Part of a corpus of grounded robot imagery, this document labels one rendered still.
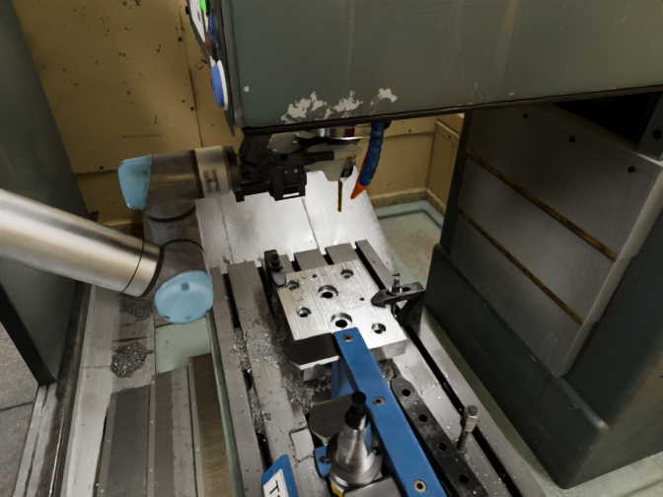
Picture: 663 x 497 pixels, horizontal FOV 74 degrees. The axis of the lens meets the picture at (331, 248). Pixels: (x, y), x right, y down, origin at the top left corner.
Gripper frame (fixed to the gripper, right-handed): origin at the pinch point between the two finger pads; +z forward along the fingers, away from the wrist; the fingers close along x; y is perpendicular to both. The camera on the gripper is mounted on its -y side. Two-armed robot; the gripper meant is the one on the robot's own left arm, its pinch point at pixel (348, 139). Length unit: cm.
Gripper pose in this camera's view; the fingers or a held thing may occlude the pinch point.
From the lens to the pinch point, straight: 74.9
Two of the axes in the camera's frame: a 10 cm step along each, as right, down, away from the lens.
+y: 0.1, 8.0, 6.0
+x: 3.2, 5.6, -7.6
